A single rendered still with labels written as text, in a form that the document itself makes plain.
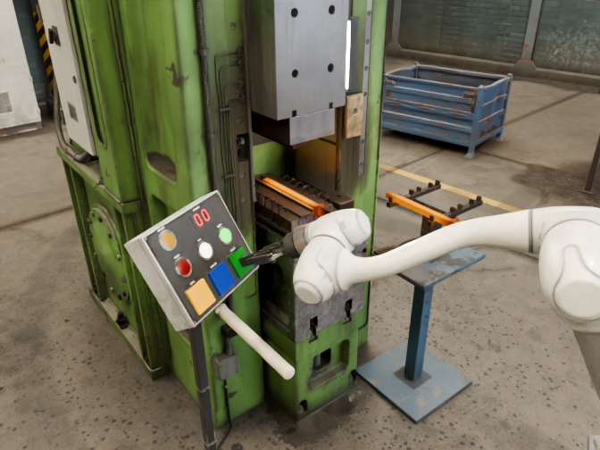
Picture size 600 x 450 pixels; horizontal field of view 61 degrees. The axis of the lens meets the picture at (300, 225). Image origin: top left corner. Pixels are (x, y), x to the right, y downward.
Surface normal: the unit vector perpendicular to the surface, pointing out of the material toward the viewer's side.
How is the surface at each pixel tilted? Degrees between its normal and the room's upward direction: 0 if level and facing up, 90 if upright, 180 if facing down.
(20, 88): 90
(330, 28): 90
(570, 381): 0
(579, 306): 84
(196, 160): 90
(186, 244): 60
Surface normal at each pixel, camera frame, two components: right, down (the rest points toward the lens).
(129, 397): 0.00, -0.88
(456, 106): -0.66, 0.34
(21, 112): 0.69, 0.33
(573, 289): -0.38, 0.39
